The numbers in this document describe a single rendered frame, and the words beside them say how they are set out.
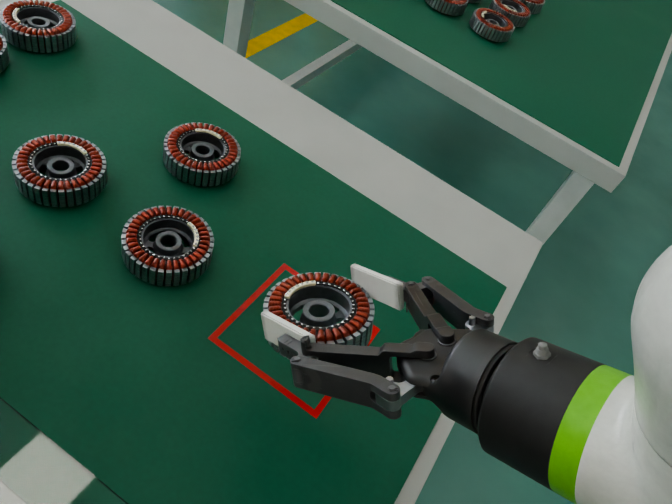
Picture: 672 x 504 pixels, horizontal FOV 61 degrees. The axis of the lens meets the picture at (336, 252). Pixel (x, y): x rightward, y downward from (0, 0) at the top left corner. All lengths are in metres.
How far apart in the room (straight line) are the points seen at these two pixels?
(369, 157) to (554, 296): 1.28
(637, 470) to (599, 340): 1.78
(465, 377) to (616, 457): 0.11
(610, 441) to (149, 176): 0.68
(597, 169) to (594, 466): 1.01
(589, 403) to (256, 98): 0.81
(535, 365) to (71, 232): 0.59
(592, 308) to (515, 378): 1.83
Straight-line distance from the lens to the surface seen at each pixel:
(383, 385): 0.44
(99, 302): 0.72
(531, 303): 2.07
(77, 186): 0.80
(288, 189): 0.88
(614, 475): 0.38
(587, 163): 1.34
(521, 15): 1.70
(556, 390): 0.40
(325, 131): 1.02
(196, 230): 0.75
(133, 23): 1.20
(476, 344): 0.44
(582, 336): 2.11
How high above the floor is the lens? 1.35
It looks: 47 degrees down
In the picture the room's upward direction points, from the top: 23 degrees clockwise
